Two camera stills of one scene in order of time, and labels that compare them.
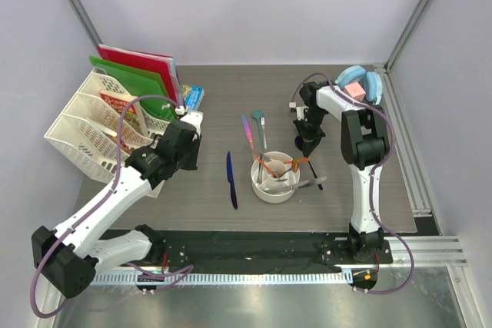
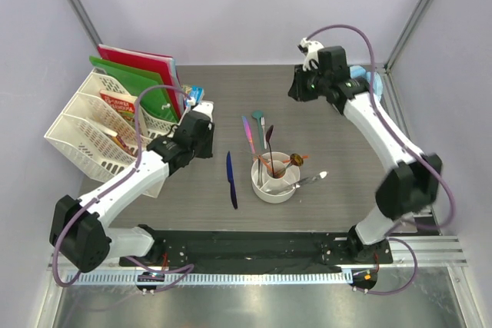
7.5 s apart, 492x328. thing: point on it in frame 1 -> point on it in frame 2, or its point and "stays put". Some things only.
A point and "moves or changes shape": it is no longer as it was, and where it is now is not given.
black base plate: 259,249 stays put
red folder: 154,62 stays put
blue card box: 194,97 stays put
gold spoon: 294,164 moves or changes shape
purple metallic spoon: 298,143 -> 268,136
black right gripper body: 309,128 -> 309,84
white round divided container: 273,177 stays put
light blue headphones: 373,84 stays put
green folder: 140,84 stays put
